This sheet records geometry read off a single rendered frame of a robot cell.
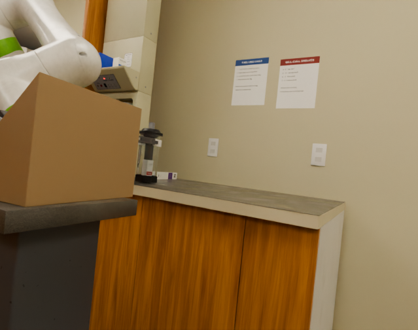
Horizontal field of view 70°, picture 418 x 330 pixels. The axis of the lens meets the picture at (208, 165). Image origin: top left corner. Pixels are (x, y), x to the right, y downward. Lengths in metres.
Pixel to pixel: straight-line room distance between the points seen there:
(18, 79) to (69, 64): 0.12
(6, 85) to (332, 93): 1.39
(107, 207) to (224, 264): 0.49
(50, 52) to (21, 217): 0.43
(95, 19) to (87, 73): 1.24
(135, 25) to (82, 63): 1.04
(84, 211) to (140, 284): 0.68
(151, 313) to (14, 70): 0.95
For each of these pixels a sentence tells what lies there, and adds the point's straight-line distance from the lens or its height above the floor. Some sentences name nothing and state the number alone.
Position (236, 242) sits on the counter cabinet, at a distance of 1.03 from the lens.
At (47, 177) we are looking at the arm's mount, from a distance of 0.65.
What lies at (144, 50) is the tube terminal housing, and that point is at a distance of 1.78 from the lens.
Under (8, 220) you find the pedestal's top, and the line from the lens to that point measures 0.61.
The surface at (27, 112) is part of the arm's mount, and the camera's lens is 0.64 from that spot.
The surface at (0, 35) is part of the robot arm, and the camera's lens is 1.22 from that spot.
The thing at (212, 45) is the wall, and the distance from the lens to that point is 2.05.
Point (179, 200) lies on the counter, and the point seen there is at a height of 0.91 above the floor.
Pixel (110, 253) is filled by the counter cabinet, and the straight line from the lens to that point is 1.40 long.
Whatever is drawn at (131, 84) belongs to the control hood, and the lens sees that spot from 1.69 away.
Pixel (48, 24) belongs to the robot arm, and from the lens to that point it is 1.01.
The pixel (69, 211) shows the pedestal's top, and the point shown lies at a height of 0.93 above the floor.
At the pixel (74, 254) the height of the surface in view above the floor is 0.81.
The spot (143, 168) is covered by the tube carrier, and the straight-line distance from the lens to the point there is 1.34.
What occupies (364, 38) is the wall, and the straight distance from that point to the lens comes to 1.76.
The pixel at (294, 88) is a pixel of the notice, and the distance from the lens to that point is 1.74.
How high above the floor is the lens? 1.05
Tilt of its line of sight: level
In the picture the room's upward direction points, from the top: 6 degrees clockwise
